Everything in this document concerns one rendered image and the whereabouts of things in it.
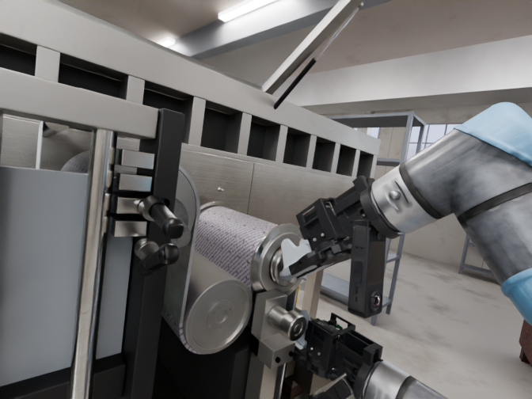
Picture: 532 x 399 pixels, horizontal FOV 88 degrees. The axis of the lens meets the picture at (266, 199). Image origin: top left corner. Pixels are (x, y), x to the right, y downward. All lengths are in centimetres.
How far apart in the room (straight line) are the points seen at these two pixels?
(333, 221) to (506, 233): 18
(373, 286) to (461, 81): 315
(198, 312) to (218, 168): 43
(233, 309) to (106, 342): 23
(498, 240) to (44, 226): 36
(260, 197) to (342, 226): 51
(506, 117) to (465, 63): 319
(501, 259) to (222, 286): 34
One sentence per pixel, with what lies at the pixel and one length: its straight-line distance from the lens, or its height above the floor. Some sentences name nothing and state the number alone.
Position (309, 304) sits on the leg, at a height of 78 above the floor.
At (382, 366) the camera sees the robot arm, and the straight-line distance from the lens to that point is 51.
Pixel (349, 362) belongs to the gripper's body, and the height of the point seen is 112.
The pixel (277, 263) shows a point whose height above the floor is 126.
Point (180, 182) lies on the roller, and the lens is 38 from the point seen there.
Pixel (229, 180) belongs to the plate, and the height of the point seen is 138.
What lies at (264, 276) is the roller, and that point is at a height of 123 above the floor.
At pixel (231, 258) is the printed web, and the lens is 53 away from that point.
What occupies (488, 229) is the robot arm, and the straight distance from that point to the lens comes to 31.
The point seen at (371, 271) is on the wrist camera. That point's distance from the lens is 37.
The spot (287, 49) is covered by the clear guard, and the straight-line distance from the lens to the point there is 83.
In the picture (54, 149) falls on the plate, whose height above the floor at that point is 140.
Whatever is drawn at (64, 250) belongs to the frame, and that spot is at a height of 133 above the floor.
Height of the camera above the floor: 140
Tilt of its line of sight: 5 degrees down
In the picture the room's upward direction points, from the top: 8 degrees clockwise
